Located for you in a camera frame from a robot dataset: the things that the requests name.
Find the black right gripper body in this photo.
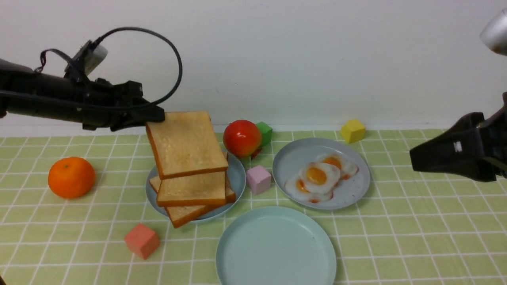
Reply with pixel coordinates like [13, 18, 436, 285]
[458, 112, 507, 182]

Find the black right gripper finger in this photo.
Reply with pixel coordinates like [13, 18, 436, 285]
[409, 123, 480, 179]

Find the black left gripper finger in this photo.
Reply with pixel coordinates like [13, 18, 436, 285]
[110, 105, 165, 132]

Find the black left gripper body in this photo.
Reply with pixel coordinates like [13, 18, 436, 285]
[82, 79, 144, 132]

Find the toast slice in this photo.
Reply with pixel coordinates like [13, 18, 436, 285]
[149, 175, 236, 203]
[164, 205, 221, 228]
[154, 150, 228, 206]
[145, 110, 229, 180]

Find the fried egg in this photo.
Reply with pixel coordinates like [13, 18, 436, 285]
[297, 162, 341, 194]
[317, 154, 359, 180]
[284, 177, 334, 203]

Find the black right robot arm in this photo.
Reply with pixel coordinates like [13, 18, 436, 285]
[409, 104, 507, 182]

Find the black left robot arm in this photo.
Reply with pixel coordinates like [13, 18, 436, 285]
[1, 60, 165, 131]

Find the orange mandarin fruit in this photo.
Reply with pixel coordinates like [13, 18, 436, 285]
[48, 157, 96, 199]

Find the red apple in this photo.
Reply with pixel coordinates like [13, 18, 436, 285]
[223, 120, 261, 158]

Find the yellow cube block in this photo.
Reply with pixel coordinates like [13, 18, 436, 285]
[340, 119, 366, 144]

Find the green checkered tablecloth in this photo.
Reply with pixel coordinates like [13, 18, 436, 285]
[0, 129, 507, 285]

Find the blue-grey bread plate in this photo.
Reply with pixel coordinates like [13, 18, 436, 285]
[145, 154, 246, 224]

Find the salmon red cube block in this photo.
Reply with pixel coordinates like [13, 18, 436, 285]
[124, 223, 160, 260]

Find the green cube block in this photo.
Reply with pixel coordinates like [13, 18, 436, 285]
[256, 122, 273, 148]

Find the blue-grey egg plate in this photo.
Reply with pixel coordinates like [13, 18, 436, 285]
[272, 138, 370, 211]

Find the pink-purple cube block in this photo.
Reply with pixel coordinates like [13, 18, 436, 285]
[246, 165, 272, 196]

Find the light teal front plate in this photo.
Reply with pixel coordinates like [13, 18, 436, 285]
[215, 206, 337, 285]

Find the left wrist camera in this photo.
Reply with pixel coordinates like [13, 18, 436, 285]
[65, 40, 108, 82]

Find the black left camera cable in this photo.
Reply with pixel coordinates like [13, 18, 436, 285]
[34, 27, 183, 111]

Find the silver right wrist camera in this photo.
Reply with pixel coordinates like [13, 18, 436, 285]
[479, 8, 507, 56]

